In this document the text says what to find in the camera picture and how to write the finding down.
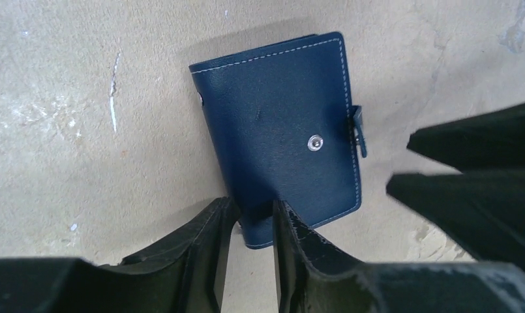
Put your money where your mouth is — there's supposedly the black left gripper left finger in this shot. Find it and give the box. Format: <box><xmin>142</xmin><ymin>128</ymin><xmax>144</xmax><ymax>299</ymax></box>
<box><xmin>0</xmin><ymin>197</ymin><xmax>239</xmax><ymax>312</ymax></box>

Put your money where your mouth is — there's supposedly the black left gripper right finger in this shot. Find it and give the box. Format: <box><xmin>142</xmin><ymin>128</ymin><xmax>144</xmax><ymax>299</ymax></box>
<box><xmin>273</xmin><ymin>201</ymin><xmax>525</xmax><ymax>312</ymax></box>

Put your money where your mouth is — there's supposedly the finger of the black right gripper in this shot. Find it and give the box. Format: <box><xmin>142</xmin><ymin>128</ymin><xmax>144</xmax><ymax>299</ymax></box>
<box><xmin>386</xmin><ymin>170</ymin><xmax>525</xmax><ymax>272</ymax></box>
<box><xmin>407</xmin><ymin>103</ymin><xmax>525</xmax><ymax>172</ymax></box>

